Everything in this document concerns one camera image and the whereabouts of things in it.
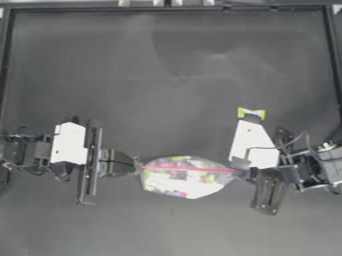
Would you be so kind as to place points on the clear bag with pink zip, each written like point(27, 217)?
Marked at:
point(188, 186)

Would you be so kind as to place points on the green candy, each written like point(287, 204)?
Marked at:
point(243, 112)

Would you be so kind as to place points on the silver frame bracket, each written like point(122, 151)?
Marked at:
point(125, 2)
point(158, 2)

